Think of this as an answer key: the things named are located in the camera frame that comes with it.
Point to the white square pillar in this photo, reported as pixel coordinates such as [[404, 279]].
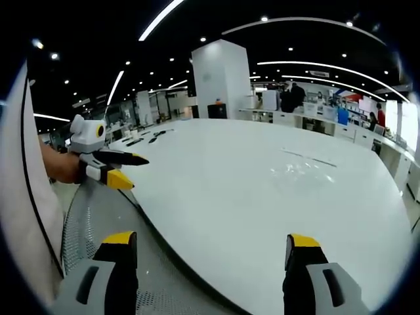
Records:
[[221, 75]]

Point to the black box-shaped machine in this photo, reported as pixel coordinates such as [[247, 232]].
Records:
[[217, 111]]

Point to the long white counter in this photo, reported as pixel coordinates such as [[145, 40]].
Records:
[[328, 126]]

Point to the person's left hand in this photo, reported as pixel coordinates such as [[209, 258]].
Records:
[[64, 169]]

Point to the long curved ceiling light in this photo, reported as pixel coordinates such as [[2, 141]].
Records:
[[160, 18]]

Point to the clear food packaging bag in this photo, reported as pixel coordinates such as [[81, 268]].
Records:
[[311, 158], [295, 170]]

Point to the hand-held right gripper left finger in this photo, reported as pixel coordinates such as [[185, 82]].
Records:
[[98, 285]]

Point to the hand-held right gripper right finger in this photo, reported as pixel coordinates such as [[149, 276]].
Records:
[[311, 282]]

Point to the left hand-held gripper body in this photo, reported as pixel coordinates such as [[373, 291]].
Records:
[[83, 139]]

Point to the black tool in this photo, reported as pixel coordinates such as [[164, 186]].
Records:
[[134, 142], [167, 131], [156, 137]]

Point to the person's white shirt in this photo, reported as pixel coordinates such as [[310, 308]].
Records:
[[23, 183]]

